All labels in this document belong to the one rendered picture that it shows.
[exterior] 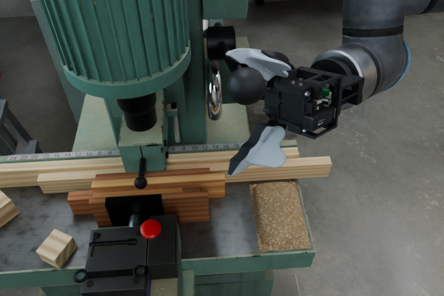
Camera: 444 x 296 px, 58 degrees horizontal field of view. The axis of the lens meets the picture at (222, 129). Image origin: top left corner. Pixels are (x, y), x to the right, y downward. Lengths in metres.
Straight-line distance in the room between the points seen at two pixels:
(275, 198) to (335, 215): 1.16
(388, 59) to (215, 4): 0.30
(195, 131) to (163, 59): 0.46
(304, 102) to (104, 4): 0.25
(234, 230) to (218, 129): 0.36
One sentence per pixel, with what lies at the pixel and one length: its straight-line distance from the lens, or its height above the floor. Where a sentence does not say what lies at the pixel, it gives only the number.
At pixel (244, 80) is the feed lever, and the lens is 0.35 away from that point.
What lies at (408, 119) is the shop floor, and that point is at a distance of 2.40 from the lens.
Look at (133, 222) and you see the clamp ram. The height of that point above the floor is 0.96.
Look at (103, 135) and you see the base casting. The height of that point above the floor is 0.80.
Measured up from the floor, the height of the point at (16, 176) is 0.93.
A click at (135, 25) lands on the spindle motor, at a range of 0.47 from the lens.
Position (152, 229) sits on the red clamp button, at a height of 1.03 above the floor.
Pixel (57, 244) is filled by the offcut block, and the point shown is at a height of 0.93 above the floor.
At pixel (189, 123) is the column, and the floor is 0.88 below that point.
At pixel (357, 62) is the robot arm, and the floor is 1.20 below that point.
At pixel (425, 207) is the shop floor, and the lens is 2.04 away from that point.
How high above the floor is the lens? 1.54
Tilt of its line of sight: 46 degrees down
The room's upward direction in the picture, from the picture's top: straight up
